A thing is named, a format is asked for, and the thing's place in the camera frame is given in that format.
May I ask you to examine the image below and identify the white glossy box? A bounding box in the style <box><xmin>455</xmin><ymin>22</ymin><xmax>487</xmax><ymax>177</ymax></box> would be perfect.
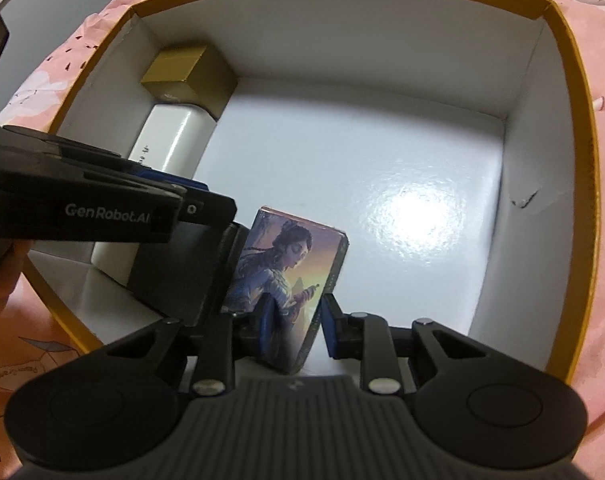
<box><xmin>91</xmin><ymin>104</ymin><xmax>217</xmax><ymax>286</ymax></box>

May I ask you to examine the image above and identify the illustrated lady card box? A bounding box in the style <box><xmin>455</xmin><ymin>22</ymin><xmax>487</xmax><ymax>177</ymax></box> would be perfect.
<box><xmin>222</xmin><ymin>207</ymin><xmax>349</xmax><ymax>374</ymax></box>

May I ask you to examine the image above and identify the black rectangular box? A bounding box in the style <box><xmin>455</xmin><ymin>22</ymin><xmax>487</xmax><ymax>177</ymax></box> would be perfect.
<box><xmin>127</xmin><ymin>222</ymin><xmax>249</xmax><ymax>326</ymax></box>

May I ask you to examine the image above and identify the small gold cardboard box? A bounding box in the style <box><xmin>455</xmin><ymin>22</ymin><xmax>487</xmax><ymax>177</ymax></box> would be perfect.
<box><xmin>141</xmin><ymin>44</ymin><xmax>237</xmax><ymax>120</ymax></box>

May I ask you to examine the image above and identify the pink cloud-print duvet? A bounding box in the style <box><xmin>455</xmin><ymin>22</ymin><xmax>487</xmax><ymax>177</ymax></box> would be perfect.
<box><xmin>0</xmin><ymin>0</ymin><xmax>605</xmax><ymax>480</ymax></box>

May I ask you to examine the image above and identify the orange cardboard storage box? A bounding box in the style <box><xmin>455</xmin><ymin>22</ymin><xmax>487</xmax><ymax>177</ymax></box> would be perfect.
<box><xmin>32</xmin><ymin>0</ymin><xmax>599</xmax><ymax>379</ymax></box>

